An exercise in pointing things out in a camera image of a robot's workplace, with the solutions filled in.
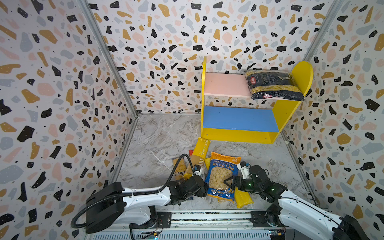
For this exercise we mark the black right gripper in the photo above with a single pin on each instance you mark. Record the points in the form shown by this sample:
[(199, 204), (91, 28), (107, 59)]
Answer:
[(237, 183)]

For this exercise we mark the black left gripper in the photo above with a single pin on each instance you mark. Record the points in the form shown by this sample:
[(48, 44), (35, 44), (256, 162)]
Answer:
[(203, 190)]

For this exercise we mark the blue orecchiette pasta bag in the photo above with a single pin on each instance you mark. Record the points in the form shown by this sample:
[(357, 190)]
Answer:
[(221, 167)]

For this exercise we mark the yellow spaghetti bag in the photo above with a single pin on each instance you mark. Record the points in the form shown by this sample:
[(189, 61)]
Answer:
[(242, 198)]

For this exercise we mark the black penne pasta bag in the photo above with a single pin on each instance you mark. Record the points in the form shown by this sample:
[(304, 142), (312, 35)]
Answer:
[(273, 84)]

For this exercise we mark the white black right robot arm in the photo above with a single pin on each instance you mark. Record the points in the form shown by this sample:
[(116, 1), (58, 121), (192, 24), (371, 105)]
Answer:
[(289, 210)]

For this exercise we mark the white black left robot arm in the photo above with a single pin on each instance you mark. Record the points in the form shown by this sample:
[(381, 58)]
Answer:
[(116, 204)]

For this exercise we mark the small yellow pasta bag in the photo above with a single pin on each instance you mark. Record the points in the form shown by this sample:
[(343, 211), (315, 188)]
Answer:
[(180, 169)]

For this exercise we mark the yellow wooden shelf unit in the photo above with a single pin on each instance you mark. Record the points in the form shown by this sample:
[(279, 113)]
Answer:
[(229, 114)]

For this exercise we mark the clear yellow spaghetti packet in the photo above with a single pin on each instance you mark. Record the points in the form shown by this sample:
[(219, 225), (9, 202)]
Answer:
[(195, 160)]

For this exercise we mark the yellow spaghetti box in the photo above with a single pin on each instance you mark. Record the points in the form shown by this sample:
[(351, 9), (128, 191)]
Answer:
[(201, 148)]

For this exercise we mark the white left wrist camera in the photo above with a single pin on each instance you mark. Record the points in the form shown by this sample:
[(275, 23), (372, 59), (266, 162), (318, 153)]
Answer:
[(198, 170)]

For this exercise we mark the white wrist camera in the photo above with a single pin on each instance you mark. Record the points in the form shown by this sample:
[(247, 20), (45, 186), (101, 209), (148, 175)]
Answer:
[(243, 168), (198, 170)]

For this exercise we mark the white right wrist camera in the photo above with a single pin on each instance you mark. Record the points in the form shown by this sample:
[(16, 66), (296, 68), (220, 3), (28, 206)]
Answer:
[(243, 168)]

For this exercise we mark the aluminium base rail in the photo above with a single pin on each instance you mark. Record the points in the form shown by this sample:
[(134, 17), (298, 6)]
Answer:
[(235, 225)]

